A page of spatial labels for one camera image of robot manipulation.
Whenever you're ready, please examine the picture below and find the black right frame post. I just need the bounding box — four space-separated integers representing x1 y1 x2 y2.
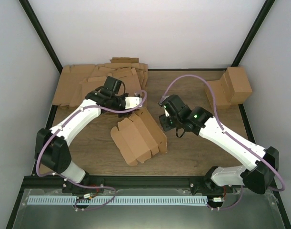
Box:
231 0 275 67

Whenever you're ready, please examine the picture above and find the stack of flat cardboard blanks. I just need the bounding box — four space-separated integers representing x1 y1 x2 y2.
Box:
52 57 148 107

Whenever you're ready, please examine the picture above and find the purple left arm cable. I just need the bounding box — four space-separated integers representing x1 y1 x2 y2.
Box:
35 90 148 212

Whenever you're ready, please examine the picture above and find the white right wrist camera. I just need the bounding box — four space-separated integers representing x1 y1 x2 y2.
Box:
158 99 171 117

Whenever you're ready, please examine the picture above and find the brown cardboard box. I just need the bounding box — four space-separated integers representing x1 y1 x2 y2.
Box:
110 107 168 166

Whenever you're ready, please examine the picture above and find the low folded cardboard box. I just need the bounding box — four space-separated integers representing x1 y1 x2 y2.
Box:
205 80 231 110

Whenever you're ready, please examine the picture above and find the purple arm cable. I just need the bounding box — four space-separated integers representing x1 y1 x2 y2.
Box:
159 74 286 212
35 90 148 212

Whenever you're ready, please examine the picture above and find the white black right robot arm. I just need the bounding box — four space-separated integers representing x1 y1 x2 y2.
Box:
159 94 279 194

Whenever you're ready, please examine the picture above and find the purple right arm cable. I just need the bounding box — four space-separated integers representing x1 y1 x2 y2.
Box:
159 74 286 212

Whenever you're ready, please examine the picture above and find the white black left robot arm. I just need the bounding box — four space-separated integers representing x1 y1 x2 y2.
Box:
35 76 128 193

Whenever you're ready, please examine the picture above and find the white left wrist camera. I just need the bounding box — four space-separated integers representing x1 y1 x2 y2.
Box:
124 96 142 110

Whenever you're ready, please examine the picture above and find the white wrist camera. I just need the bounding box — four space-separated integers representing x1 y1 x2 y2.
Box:
124 96 142 110
158 99 171 117

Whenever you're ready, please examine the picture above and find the tall folded cardboard box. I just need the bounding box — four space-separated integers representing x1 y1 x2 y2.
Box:
221 67 252 105

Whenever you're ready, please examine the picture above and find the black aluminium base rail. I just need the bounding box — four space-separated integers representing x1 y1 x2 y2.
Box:
22 175 276 194

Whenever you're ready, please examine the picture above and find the black frame post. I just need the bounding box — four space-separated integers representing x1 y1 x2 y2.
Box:
231 0 275 67
19 0 63 73

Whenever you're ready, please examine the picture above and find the black left frame post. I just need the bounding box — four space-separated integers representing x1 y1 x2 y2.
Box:
19 0 63 73

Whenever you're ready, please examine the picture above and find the light blue slotted cable duct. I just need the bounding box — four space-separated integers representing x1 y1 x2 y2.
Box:
27 196 208 206

